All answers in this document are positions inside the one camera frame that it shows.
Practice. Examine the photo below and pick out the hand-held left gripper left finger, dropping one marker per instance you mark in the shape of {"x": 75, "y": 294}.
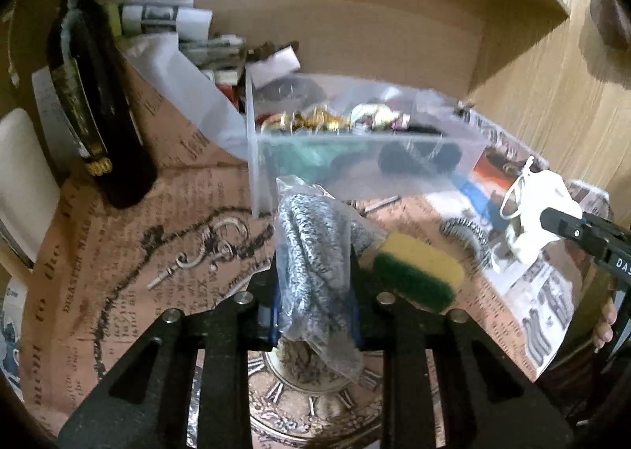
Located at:
{"x": 272, "y": 325}

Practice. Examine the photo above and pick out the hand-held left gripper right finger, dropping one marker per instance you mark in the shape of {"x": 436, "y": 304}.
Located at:
{"x": 356, "y": 321}

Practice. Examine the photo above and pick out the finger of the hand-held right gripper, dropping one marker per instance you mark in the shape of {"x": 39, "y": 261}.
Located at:
{"x": 577, "y": 229}

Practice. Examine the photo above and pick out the white face mask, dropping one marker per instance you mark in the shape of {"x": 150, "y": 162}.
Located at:
{"x": 537, "y": 212}

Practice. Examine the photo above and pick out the bagged grey knit cloth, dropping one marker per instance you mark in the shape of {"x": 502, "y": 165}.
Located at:
{"x": 308, "y": 251}

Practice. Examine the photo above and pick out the clear plastic storage box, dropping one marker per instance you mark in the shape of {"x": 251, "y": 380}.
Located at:
{"x": 355, "y": 153}

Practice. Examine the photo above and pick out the person's right hand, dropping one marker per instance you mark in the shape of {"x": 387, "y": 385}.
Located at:
{"x": 604, "y": 328}

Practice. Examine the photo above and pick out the yellow green sponge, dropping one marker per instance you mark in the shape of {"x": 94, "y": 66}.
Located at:
{"x": 419, "y": 271}

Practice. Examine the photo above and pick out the newspaper print tablecloth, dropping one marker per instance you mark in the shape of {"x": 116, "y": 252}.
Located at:
{"x": 148, "y": 251}

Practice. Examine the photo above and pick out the green cloth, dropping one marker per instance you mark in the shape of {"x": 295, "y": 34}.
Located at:
{"x": 310, "y": 157}

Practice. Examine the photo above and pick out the black fuzzy cloth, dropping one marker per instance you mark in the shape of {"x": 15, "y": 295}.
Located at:
{"x": 419, "y": 157}

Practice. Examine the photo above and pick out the gold foil candies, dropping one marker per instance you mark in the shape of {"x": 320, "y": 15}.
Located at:
{"x": 315, "y": 119}

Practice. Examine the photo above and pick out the silver foil packet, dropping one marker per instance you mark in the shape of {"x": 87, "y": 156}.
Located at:
{"x": 379, "y": 114}

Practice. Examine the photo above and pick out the white paper slip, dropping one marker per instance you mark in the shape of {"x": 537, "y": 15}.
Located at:
{"x": 276, "y": 65}

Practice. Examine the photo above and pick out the dark glass bottle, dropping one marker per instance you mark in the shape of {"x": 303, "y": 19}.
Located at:
{"x": 101, "y": 123}

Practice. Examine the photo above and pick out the pile of pens and clutter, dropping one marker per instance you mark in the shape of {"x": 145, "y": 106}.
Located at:
{"x": 222, "y": 52}

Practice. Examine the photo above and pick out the white chair back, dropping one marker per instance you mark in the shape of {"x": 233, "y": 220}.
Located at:
{"x": 24, "y": 182}

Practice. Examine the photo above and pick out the rolled printed papers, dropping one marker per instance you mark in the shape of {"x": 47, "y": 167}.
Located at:
{"x": 153, "y": 15}

